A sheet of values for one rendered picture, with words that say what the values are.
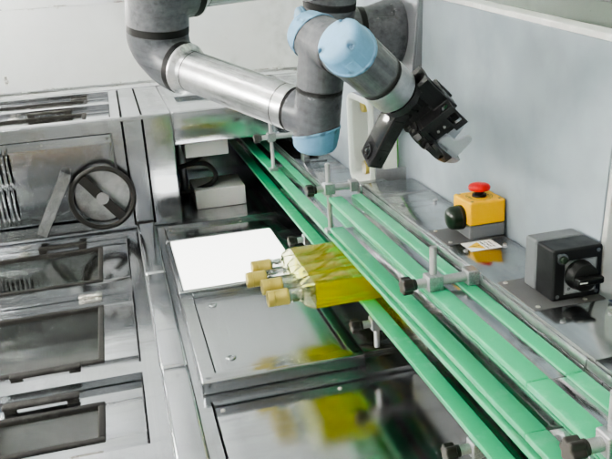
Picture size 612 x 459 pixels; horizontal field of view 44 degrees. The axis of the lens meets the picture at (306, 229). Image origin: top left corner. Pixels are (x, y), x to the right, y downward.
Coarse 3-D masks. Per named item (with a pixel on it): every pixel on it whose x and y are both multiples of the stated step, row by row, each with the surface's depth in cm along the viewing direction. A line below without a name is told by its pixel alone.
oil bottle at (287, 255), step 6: (306, 246) 175; (312, 246) 175; (318, 246) 175; (324, 246) 174; (330, 246) 174; (336, 246) 174; (282, 252) 173; (288, 252) 172; (294, 252) 172; (300, 252) 171; (306, 252) 171; (312, 252) 171; (318, 252) 171; (324, 252) 172; (282, 258) 172; (288, 258) 170; (282, 264) 171
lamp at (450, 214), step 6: (450, 210) 137; (456, 210) 137; (462, 210) 137; (444, 216) 139; (450, 216) 137; (456, 216) 136; (462, 216) 136; (450, 222) 137; (456, 222) 136; (462, 222) 137; (450, 228) 138; (456, 228) 137; (462, 228) 138
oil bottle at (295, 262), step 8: (304, 256) 170; (312, 256) 169; (320, 256) 169; (328, 256) 169; (336, 256) 168; (344, 256) 168; (288, 264) 167; (296, 264) 166; (304, 264) 165; (288, 272) 166
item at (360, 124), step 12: (348, 96) 190; (348, 108) 192; (360, 108) 192; (348, 120) 193; (360, 120) 193; (372, 120) 178; (348, 132) 194; (360, 132) 194; (348, 144) 196; (360, 144) 195; (360, 156) 196; (360, 168) 197; (372, 168) 181; (360, 180) 191
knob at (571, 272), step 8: (576, 264) 108; (584, 264) 107; (568, 272) 108; (576, 272) 107; (584, 272) 107; (592, 272) 108; (568, 280) 109; (576, 280) 106; (584, 280) 106; (592, 280) 106; (600, 280) 107; (576, 288) 108; (584, 288) 108
